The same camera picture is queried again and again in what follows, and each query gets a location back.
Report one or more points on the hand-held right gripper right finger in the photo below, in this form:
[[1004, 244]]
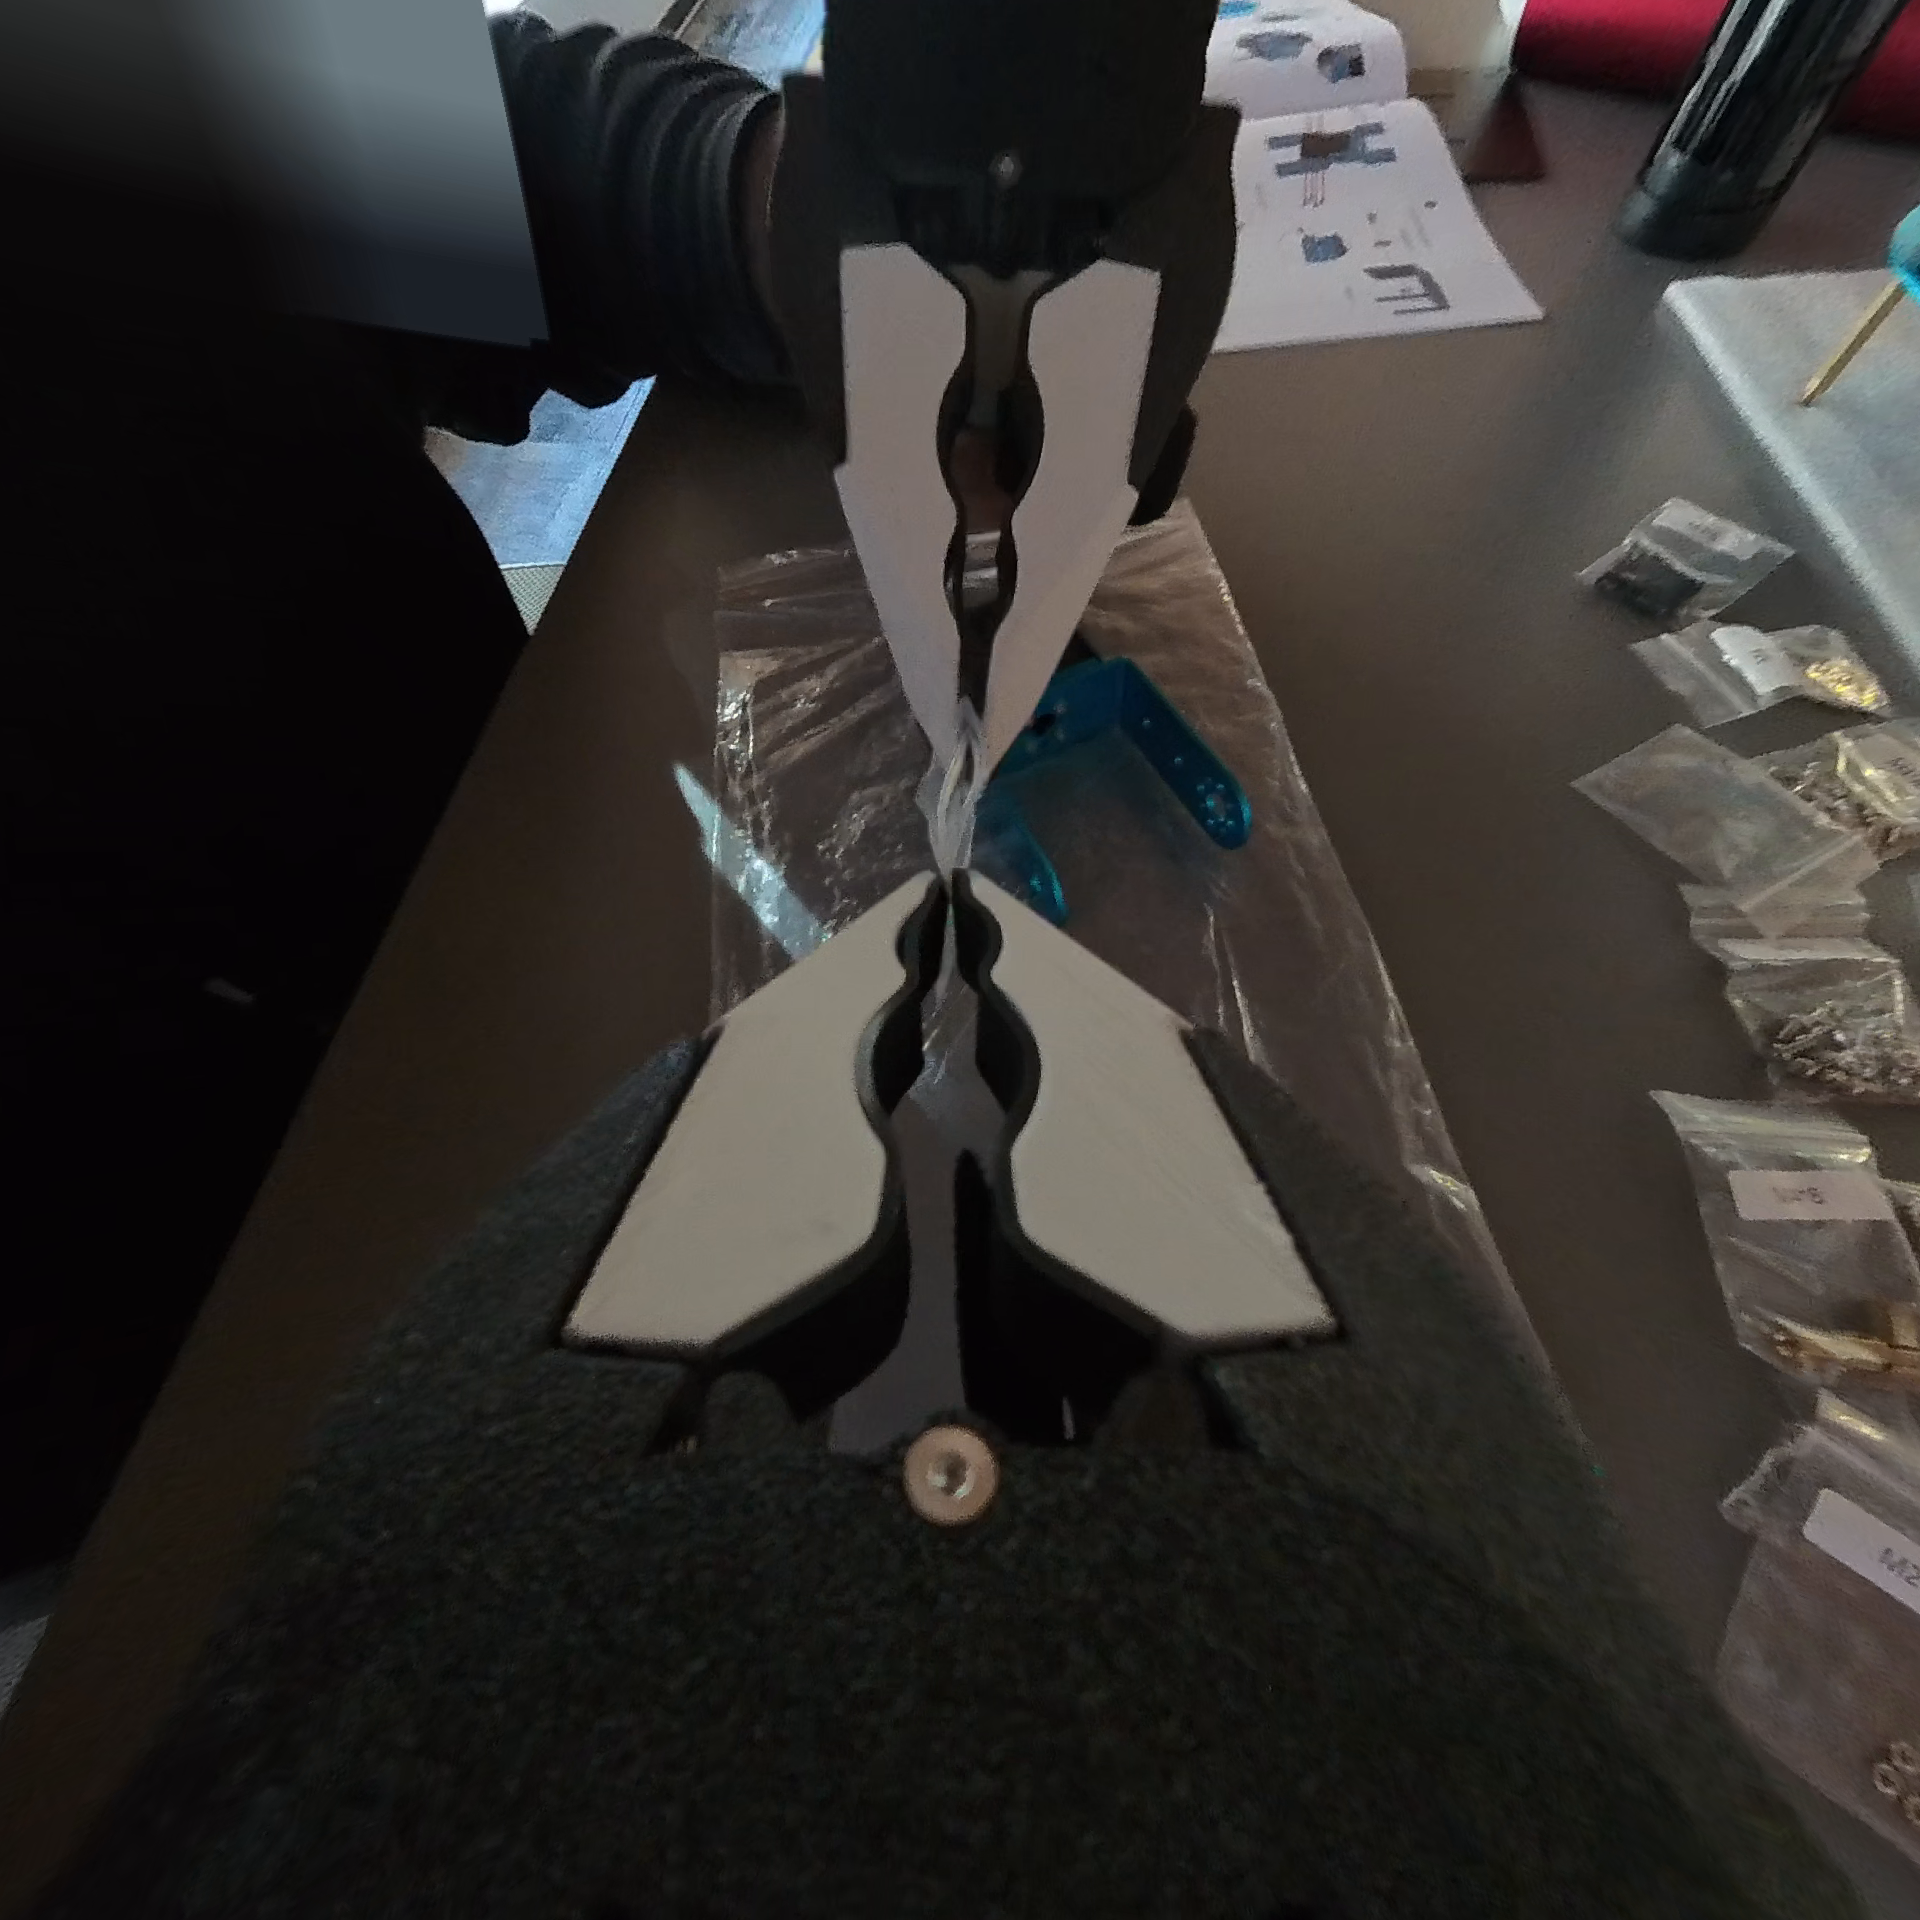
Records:
[[1171, 1184]]

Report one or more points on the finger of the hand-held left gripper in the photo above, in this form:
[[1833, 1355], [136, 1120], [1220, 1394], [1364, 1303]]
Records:
[[1089, 450], [892, 450]]

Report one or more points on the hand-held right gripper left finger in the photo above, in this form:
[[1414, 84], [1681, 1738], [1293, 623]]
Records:
[[734, 1184]]

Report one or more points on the blue bracket with black servo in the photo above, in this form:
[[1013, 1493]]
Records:
[[1140, 735]]

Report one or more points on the small clear zip bag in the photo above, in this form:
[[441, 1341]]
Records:
[[960, 795]]

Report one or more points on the person's left forearm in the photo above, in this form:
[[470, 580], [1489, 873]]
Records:
[[661, 211]]

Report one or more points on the blue robot arm base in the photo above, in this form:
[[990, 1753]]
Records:
[[1837, 353]]

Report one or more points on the large clear plastic bag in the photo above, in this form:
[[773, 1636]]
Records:
[[1290, 975]]

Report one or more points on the open instruction manual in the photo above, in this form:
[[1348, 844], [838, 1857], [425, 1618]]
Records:
[[1348, 225]]

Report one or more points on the dark brown flat sheet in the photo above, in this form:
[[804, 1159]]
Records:
[[1505, 136]]

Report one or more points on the red metal tube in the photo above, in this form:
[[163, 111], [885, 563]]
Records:
[[1621, 44]]

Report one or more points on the person's dark clothing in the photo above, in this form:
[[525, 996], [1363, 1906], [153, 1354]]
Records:
[[225, 751]]

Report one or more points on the pile of small screw bags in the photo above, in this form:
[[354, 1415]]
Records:
[[1785, 900]]

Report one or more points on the white foam sheet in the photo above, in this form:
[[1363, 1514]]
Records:
[[1800, 421]]

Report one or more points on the black cylinder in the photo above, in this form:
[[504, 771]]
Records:
[[1740, 136]]

